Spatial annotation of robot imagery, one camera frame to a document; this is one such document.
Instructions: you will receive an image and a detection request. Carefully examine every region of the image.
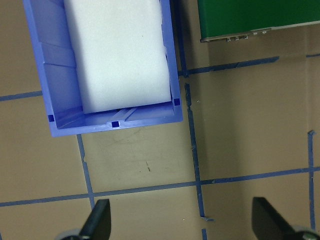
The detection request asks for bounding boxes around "blue plastic storage bin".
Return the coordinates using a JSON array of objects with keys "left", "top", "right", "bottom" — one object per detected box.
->
[{"left": 21, "top": 0, "right": 183, "bottom": 138}]

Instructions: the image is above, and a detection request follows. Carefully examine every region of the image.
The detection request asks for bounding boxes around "green conveyor belt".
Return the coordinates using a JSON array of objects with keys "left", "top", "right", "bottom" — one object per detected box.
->
[{"left": 197, "top": 0, "right": 320, "bottom": 43}]

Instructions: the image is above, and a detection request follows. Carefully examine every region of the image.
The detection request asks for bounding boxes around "white foam pad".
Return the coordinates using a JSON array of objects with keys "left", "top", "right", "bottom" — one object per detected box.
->
[{"left": 62, "top": 0, "right": 173, "bottom": 115}]

